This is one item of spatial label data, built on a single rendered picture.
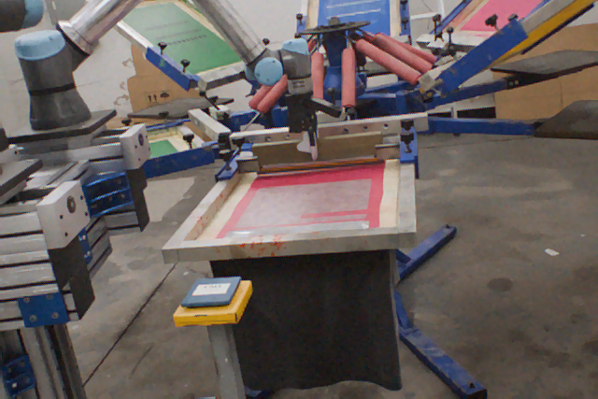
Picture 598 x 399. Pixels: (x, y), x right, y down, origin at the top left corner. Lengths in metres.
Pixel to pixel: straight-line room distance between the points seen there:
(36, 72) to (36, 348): 0.68
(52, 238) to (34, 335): 0.48
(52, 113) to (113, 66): 4.98
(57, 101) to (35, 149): 0.14
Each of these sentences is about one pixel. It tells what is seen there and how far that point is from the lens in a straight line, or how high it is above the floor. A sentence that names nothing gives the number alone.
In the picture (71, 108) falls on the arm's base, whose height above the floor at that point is 1.30.
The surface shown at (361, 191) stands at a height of 0.96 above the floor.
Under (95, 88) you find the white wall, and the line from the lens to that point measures 6.85.
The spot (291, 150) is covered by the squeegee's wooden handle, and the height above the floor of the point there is 1.03.
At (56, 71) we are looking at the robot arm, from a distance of 1.76.
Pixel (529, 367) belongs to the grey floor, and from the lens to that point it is 2.70.
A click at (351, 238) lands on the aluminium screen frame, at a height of 0.98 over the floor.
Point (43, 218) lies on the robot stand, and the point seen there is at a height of 1.19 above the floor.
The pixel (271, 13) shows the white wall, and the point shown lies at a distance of 6.14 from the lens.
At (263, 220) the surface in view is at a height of 0.96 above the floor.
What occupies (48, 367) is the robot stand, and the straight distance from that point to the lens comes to 1.77.
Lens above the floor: 1.55
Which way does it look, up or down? 18 degrees down
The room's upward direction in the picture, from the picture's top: 9 degrees counter-clockwise
